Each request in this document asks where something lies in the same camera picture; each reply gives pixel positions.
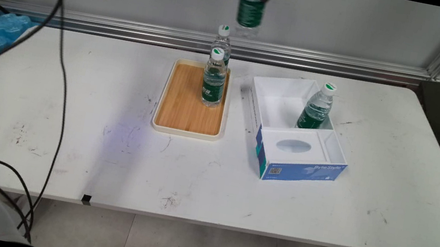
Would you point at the green label water bottle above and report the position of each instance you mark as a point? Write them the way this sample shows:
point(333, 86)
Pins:
point(223, 41)
point(316, 110)
point(213, 84)
point(249, 12)

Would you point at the bamboo tray with cream rim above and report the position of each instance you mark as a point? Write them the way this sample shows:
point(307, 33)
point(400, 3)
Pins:
point(187, 104)

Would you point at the blue and white cardboard box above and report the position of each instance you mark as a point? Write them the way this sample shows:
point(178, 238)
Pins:
point(295, 152)

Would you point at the black tape piece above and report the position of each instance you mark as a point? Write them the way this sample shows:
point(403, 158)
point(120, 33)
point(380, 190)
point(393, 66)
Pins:
point(86, 199)

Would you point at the horizontal aluminium rail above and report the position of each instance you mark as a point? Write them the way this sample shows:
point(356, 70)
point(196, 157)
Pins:
point(172, 37)

